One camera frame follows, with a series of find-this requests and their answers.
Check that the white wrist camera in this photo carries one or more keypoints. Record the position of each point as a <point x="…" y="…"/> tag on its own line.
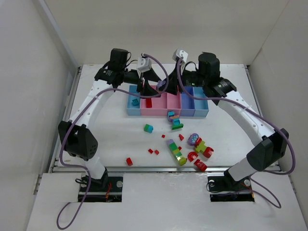
<point x="179" y="53"/>
<point x="143" y="65"/>

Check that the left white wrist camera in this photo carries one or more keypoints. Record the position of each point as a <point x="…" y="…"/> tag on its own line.
<point x="143" y="65"/>

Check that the red arch lego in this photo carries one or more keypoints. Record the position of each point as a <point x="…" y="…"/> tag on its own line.
<point x="192" y="156"/>

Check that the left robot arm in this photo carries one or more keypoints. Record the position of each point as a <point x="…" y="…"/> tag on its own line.
<point x="75" y="134"/>

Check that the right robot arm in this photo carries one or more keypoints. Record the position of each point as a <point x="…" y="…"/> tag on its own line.
<point x="269" y="141"/>

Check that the small pink bin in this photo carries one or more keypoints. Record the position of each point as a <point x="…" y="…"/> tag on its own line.
<point x="174" y="103"/>

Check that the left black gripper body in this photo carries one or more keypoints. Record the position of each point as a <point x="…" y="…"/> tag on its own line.
<point x="142" y="78"/>

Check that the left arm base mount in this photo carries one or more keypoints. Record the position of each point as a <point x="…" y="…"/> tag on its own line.
<point x="108" y="189"/>

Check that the red printed lego brick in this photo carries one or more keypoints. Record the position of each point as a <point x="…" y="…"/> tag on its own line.
<point x="200" y="165"/>

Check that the purple paw lego piece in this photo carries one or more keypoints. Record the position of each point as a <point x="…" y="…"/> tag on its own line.
<point x="192" y="139"/>

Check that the left light blue bin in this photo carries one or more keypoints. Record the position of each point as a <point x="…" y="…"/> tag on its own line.
<point x="131" y="110"/>

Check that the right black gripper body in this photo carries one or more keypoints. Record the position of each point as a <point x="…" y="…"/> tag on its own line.
<point x="178" y="75"/>

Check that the light blue bin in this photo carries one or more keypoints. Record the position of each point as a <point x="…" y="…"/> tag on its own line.
<point x="131" y="110"/>
<point x="201" y="106"/>

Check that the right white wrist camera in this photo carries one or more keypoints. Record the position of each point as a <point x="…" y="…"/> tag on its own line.
<point x="179" y="53"/>

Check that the long green lego stack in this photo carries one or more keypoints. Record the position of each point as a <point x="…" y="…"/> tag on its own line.
<point x="176" y="152"/>

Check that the teal green lego stack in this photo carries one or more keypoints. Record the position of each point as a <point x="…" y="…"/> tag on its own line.
<point x="174" y="120"/>

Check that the metal table rail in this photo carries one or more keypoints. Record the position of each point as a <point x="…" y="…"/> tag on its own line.
<point x="57" y="169"/>

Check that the red lego brick on table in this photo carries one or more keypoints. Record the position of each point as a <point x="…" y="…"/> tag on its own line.
<point x="129" y="162"/>

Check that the right light blue bin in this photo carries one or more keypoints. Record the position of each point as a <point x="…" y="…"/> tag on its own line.
<point x="201" y="106"/>

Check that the green teal lego pair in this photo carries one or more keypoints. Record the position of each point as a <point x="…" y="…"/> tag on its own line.
<point x="148" y="128"/>

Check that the large pink bin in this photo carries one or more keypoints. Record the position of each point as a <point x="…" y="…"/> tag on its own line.
<point x="159" y="106"/>

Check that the lime red lego cluster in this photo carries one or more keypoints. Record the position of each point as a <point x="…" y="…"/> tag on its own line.
<point x="200" y="147"/>

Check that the teal lego brick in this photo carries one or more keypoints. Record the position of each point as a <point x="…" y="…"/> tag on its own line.
<point x="135" y="102"/>

